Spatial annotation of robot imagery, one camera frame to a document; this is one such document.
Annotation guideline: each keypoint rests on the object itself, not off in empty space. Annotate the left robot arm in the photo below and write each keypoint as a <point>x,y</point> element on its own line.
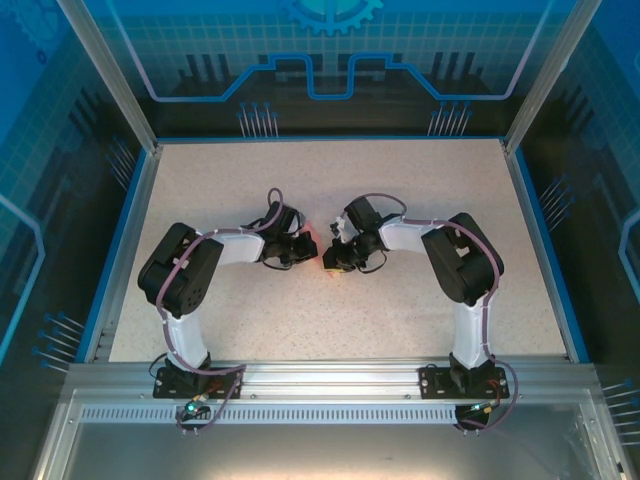
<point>180,270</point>

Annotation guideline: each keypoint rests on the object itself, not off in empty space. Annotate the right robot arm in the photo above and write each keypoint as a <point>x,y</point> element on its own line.
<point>465,265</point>

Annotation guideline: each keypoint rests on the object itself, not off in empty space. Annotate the sheet metal tray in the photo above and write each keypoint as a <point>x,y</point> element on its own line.
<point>320,455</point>

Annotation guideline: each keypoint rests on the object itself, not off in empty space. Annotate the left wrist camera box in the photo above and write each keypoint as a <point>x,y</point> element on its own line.
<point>301,222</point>

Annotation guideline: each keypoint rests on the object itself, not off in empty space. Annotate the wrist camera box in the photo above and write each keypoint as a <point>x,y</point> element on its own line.
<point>301,222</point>
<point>341,227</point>

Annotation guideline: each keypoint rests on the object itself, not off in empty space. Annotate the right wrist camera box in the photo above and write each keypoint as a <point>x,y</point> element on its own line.
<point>341,227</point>

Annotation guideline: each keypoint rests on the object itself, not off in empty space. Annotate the aluminium mounting rail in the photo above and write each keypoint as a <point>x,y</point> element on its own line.
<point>330,380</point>

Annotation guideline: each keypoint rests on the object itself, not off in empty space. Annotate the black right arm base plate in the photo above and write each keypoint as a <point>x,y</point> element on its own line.
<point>431,384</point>

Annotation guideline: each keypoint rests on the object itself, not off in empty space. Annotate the aluminium side rail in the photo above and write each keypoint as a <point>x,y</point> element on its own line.
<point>129,250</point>

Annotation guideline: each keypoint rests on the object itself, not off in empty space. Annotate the blue table border frame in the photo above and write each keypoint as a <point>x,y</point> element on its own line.
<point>546,250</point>

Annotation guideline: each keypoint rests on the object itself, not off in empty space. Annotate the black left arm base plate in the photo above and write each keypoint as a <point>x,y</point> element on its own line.
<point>162,392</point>

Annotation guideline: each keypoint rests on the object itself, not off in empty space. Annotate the aluminium frame post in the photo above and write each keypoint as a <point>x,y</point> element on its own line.
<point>550,75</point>
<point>121,85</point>

